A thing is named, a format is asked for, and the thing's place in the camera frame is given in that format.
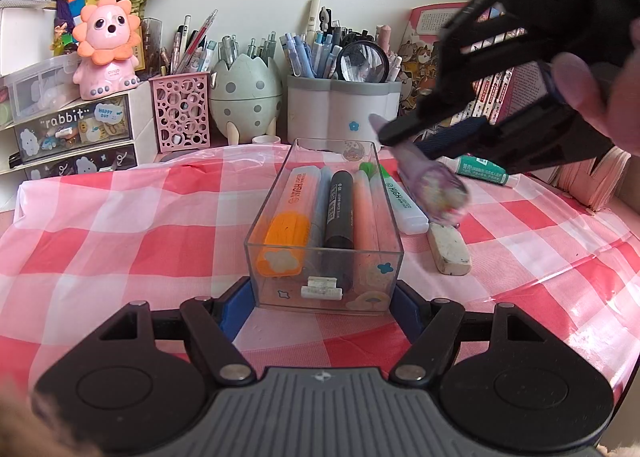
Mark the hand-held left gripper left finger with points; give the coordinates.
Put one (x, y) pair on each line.
(235, 309)

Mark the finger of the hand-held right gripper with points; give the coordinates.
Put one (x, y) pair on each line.
(460, 139)
(410, 127)

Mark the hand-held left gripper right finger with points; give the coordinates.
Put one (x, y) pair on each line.
(406, 309)

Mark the clear plastic pencil box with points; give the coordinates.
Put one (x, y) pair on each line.
(380, 287)

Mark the green white glue stick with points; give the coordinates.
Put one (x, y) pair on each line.
(482, 171)

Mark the purple cartoon print pen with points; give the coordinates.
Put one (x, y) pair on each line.
(440, 192)

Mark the grey white eraser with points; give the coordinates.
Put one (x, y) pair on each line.
(450, 249)

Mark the green highlighter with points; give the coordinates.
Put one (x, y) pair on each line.
(407, 207)

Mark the orange highlighter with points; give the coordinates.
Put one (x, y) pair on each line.
(287, 227)

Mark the peach pen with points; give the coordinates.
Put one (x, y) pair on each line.
(364, 217)

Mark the black marker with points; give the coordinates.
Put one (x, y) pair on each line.
(339, 207)

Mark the person's right hand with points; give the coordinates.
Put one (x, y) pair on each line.
(580, 79)

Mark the pale pink spine comic book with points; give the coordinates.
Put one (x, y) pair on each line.
(502, 87)

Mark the magnifying glass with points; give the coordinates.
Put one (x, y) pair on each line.
(362, 62)

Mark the grey white flower pen holder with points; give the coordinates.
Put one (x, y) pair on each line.
(325, 112)

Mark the blue highlighter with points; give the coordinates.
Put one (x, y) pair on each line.
(319, 207)

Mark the bunch of pastel pens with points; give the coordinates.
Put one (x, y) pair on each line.
(300, 52)

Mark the pink edged open book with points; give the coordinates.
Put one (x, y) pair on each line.
(590, 177)

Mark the pink checked tablecloth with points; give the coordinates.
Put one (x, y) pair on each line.
(125, 227)

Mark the grey round disc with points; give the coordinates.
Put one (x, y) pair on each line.
(175, 157)

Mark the green dotted egg pen holder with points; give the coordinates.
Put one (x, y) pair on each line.
(245, 97)

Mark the white drawer organizer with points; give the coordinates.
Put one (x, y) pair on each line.
(140, 137)

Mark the cluster of teal pens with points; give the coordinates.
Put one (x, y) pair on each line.
(227, 47)

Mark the pink lattice pen holder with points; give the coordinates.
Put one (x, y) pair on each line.
(180, 112)

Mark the cluster of slim pens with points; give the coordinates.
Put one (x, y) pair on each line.
(187, 47)

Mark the glass vase with pebbles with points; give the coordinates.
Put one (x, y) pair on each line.
(150, 47)

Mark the pink orange lion toy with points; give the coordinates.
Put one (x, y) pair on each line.
(107, 52)

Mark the clear plastic storage case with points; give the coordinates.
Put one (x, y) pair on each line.
(40, 87)

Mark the white storage box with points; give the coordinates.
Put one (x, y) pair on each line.
(25, 37)

